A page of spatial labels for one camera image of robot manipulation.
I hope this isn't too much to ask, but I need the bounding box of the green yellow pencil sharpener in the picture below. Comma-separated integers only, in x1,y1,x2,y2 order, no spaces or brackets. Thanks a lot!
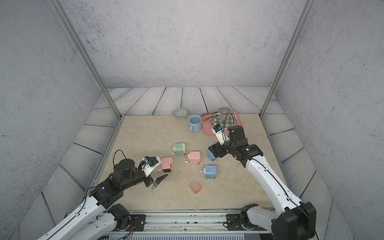
171,143,186,156

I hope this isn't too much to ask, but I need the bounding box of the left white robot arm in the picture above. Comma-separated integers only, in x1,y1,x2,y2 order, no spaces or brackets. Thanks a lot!
41,157,167,240

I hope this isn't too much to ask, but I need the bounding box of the light blue mug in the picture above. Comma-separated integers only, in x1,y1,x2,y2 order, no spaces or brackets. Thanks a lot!
189,115,203,133

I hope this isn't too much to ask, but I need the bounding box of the patterned ceramic bowl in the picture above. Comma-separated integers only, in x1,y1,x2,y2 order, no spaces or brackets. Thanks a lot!
173,107,189,120

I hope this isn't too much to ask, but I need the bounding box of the pink pencil sharpener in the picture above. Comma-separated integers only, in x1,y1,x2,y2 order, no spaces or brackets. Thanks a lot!
159,157,174,173
185,151,201,165

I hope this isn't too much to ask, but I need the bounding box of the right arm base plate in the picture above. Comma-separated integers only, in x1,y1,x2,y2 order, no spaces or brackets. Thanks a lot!
223,214,266,231

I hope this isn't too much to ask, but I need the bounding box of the pink serving tray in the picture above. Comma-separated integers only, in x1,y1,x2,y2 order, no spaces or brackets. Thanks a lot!
200,111,243,135

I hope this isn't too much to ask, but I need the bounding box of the striped ceramic cup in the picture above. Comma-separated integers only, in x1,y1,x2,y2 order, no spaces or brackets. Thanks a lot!
214,107,231,121

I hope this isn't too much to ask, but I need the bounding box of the red transparent tray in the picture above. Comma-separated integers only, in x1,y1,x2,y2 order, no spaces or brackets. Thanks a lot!
189,180,203,195

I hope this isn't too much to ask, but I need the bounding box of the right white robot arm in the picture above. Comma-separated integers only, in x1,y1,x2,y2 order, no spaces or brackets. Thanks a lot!
207,124,318,240

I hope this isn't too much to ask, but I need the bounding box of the green checkered cloth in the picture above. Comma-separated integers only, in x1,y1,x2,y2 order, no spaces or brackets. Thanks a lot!
210,113,237,129

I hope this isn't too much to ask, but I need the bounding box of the blue pencil sharpener round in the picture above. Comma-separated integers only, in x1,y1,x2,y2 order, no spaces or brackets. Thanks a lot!
206,150,216,161

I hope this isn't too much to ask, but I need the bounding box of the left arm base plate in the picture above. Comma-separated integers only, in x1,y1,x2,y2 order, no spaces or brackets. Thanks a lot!
117,214,147,232

